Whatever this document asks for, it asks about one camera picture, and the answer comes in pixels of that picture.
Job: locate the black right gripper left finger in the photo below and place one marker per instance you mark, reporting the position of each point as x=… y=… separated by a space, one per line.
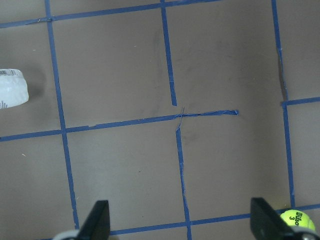
x=97 y=225

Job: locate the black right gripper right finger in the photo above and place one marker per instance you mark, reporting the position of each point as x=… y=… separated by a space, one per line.
x=266 y=224

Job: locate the white blue tennis ball can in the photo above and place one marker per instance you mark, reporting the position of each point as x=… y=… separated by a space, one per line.
x=13 y=88

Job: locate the Wilson tennis ball right side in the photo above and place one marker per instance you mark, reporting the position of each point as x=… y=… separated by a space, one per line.
x=297 y=218

